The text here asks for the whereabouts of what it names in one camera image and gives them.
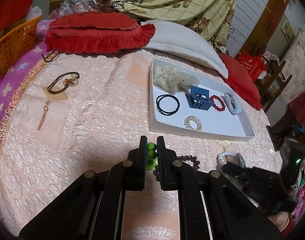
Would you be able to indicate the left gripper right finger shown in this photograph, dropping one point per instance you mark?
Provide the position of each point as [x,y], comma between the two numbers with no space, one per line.
[165,158]

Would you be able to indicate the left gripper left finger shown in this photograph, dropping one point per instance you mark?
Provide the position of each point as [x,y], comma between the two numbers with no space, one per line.
[138,156]

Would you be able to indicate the blue plastic claw clip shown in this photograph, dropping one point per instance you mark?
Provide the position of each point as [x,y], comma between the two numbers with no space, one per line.
[199,98]

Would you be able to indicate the light blue fluffy hair clip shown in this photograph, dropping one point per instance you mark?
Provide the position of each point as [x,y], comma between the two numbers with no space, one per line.
[232,103]

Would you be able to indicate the cream dotted fabric scrunchie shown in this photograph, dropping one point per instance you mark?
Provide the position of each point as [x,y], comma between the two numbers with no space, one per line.
[172,80]

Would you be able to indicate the person right hand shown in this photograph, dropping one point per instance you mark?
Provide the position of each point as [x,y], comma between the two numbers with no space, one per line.
[283,221]

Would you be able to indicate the white shallow cardboard box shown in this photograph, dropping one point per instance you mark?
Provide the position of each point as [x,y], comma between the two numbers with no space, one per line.
[199,111]

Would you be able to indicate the pink quilted bedspread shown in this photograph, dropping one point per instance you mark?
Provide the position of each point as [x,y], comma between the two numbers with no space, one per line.
[102,119]

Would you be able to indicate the wooden chair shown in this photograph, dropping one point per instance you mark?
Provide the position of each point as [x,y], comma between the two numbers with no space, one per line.
[273,84]

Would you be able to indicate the right red ruffled cushion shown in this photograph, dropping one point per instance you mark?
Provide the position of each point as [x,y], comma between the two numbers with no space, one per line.
[241,82]

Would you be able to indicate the red ruffled cushion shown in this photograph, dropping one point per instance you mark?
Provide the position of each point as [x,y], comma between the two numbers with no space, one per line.
[241,82]
[97,33]

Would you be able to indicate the red shopping bag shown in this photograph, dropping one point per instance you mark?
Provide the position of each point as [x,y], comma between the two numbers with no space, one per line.
[253,64]

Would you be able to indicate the white pillow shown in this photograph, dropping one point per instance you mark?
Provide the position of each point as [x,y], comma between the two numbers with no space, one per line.
[180,41]

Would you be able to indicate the dark metal hair clip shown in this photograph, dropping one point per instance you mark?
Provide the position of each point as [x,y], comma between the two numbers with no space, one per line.
[51,56]

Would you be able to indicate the left red ruffled cushion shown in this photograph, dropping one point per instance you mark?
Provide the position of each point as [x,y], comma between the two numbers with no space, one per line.
[97,33]

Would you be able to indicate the purple floral bedsheet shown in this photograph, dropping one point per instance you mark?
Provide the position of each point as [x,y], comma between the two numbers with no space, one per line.
[15,75]

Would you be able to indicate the floral beige quilt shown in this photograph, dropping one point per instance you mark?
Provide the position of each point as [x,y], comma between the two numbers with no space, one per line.
[211,19]

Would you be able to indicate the clear plastic bag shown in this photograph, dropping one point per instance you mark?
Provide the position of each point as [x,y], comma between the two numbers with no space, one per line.
[68,7]

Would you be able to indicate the orange plastic basket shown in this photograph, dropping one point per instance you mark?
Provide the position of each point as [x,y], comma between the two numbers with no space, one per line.
[16,43]

